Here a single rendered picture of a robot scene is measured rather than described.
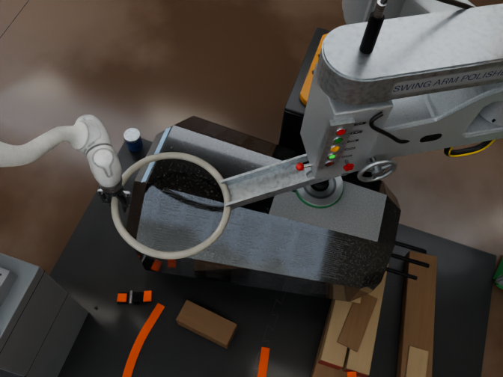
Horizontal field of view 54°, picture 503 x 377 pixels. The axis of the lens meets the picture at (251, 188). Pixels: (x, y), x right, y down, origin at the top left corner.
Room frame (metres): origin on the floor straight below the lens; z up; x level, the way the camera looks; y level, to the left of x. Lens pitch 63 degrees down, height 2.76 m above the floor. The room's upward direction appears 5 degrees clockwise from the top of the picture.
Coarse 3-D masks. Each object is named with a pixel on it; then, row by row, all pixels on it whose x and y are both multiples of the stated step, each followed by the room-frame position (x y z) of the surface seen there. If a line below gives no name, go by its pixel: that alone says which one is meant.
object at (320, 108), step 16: (320, 96) 1.02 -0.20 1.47; (320, 112) 1.00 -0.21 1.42; (336, 112) 0.92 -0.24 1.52; (352, 112) 0.93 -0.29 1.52; (368, 112) 0.94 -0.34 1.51; (384, 112) 0.96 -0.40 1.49; (304, 128) 1.09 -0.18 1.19; (320, 128) 0.97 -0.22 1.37; (368, 128) 0.95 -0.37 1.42; (304, 144) 1.05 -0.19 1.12; (320, 144) 0.94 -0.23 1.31; (352, 144) 0.94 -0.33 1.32; (368, 144) 0.96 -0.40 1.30; (352, 160) 0.95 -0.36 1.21; (320, 176) 0.92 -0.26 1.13
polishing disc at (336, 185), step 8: (312, 176) 1.08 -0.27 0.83; (336, 184) 1.05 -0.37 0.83; (304, 192) 0.99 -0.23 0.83; (312, 192) 1.00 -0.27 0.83; (320, 192) 1.00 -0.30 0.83; (328, 192) 1.00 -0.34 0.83; (336, 192) 1.01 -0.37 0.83; (312, 200) 0.96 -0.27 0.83; (320, 200) 0.96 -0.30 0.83; (328, 200) 0.96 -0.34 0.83; (336, 200) 0.97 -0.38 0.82
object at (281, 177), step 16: (288, 160) 1.06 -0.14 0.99; (304, 160) 1.07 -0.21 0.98; (240, 176) 0.99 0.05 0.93; (256, 176) 1.01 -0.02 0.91; (272, 176) 1.01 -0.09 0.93; (288, 176) 1.01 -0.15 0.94; (304, 176) 1.00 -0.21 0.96; (336, 176) 0.99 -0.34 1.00; (240, 192) 0.94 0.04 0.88; (256, 192) 0.94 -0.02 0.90; (272, 192) 0.92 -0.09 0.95
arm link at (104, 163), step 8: (104, 144) 0.94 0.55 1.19; (88, 152) 0.90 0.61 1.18; (96, 152) 0.87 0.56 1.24; (104, 152) 0.88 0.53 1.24; (112, 152) 0.89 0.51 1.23; (88, 160) 0.87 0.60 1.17; (96, 160) 0.84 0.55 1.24; (104, 160) 0.84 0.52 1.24; (112, 160) 0.85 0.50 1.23; (96, 168) 0.82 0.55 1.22; (104, 168) 0.82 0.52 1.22; (112, 168) 0.83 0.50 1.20; (120, 168) 0.86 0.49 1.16; (96, 176) 0.81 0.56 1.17; (104, 176) 0.81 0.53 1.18; (112, 176) 0.82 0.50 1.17; (120, 176) 0.84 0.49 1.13; (104, 184) 0.81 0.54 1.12; (112, 184) 0.82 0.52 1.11
